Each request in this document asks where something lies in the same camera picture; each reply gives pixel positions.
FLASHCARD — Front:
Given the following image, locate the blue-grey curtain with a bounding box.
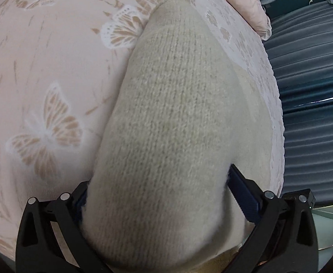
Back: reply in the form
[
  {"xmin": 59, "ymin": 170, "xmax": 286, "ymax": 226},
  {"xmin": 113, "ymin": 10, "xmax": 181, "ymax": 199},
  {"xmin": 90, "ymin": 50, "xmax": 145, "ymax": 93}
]
[{"xmin": 264, "ymin": 1, "xmax": 333, "ymax": 205}]

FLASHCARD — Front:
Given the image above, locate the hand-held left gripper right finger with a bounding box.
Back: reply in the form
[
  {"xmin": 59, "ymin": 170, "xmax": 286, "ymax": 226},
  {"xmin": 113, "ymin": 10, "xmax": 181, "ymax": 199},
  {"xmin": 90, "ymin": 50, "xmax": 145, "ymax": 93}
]
[{"xmin": 227, "ymin": 163, "xmax": 318, "ymax": 273}]

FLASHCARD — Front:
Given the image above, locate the pink duvet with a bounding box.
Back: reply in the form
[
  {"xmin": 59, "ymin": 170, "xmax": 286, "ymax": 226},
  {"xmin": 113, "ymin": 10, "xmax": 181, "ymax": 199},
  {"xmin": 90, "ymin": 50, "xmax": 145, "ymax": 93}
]
[{"xmin": 202, "ymin": 0, "xmax": 272, "ymax": 41}]

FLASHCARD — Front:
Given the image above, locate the pink butterfly print bedsheet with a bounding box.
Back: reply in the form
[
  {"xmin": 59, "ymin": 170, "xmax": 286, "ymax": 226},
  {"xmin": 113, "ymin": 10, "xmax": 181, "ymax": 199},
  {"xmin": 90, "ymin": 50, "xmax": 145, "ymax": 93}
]
[{"xmin": 0, "ymin": 0, "xmax": 286, "ymax": 262}]

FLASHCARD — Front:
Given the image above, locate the beige sweater with black hearts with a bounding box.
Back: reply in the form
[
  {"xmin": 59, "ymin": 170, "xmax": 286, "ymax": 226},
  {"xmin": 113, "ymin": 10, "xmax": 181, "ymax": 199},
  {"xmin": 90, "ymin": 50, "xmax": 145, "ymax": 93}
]
[{"xmin": 81, "ymin": 0, "xmax": 272, "ymax": 273}]

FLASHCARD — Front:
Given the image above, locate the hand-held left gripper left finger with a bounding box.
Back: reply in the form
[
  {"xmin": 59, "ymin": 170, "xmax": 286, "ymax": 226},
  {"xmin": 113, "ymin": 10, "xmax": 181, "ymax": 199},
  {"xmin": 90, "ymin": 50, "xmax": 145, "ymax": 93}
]
[{"xmin": 15, "ymin": 181, "xmax": 110, "ymax": 273}]

